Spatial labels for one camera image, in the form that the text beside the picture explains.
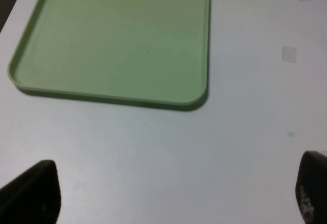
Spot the light green plastic tray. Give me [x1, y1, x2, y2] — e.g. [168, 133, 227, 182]
[8, 0, 211, 109]

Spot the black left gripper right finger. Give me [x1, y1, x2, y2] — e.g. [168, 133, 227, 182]
[295, 151, 326, 224]

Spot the clear tape strip left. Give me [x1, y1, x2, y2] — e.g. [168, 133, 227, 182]
[282, 46, 297, 63]

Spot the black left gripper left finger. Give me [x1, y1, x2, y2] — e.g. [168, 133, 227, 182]
[1, 160, 61, 223]

